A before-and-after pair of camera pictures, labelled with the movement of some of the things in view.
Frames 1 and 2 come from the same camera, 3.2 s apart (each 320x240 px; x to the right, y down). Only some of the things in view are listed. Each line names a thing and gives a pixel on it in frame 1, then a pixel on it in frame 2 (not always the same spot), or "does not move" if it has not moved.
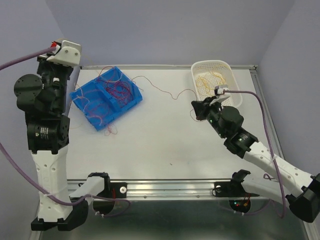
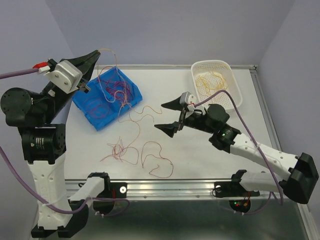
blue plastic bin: x=103 y=100 does not move
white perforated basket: x=207 y=74 does not move
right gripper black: x=200 y=107 → x=170 y=128
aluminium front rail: x=177 y=189 does not move
